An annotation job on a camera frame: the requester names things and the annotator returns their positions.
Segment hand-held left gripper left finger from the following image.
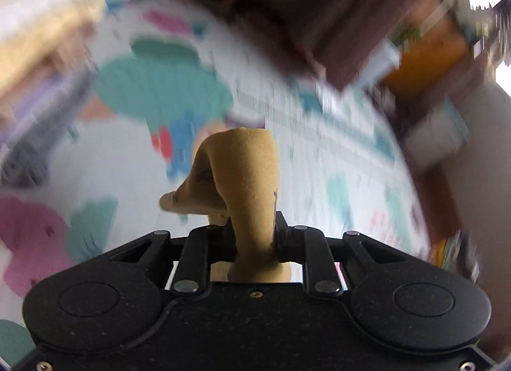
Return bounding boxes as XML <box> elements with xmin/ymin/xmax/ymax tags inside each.
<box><xmin>108</xmin><ymin>219</ymin><xmax>240</xmax><ymax>296</ymax></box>

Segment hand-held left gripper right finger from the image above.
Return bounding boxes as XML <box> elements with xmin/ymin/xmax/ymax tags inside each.
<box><xmin>272</xmin><ymin>211</ymin><xmax>396</xmax><ymax>296</ymax></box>

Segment yellow vehicle print pants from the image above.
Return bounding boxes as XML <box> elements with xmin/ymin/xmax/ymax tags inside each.
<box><xmin>159</xmin><ymin>127</ymin><xmax>294</xmax><ymax>283</ymax></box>

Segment stack of folded clothes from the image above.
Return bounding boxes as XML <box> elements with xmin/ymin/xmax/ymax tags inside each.
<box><xmin>431</xmin><ymin>231</ymin><xmax>484</xmax><ymax>284</ymax></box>

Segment cartoon printed play mat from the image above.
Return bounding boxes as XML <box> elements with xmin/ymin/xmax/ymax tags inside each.
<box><xmin>0</xmin><ymin>0</ymin><xmax>432</xmax><ymax>356</ymax></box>

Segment white bucket teal rim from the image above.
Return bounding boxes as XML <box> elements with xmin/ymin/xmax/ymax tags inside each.
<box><xmin>403</xmin><ymin>95</ymin><xmax>472</xmax><ymax>168</ymax></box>

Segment white planter bucket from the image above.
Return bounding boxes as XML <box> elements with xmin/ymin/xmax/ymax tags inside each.
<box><xmin>351</xmin><ymin>40</ymin><xmax>402</xmax><ymax>88</ymax></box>

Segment brown pink curtain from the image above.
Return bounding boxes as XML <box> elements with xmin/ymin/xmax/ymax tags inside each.
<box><xmin>224</xmin><ymin>0</ymin><xmax>404</xmax><ymax>90</ymax></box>

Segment orange wooden cabinet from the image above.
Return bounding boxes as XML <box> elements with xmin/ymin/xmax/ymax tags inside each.
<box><xmin>379</xmin><ymin>16</ymin><xmax>476</xmax><ymax>100</ymax></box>

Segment pile of assorted garments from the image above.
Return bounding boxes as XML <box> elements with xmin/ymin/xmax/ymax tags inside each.
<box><xmin>0</xmin><ymin>0</ymin><xmax>132</xmax><ymax>188</ymax></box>

